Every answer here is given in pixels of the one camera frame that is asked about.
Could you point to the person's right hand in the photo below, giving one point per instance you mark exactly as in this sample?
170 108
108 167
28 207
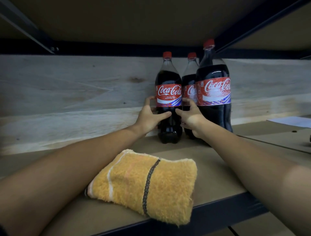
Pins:
194 120

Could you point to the person's left hand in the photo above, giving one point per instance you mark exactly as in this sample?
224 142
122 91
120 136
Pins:
147 119

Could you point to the person's right thumb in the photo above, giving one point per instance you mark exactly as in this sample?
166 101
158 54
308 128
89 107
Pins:
181 113

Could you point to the person's left thumb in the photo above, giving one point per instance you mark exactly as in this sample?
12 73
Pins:
164 116

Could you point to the person's left forearm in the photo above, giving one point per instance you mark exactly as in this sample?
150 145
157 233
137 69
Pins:
60 177

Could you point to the person's right forearm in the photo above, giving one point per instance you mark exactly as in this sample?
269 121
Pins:
257 172

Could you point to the large cola bottle red label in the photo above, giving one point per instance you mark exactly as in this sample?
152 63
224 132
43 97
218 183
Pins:
213 73

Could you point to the folded yellow towel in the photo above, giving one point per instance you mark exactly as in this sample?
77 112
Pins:
155 187

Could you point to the pale plywood back panel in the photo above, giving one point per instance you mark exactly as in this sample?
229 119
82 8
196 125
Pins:
73 97

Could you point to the white paper sheet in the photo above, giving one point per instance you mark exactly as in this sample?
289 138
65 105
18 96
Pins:
291 121

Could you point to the dark metal shelving frame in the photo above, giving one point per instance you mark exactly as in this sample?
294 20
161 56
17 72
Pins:
218 211

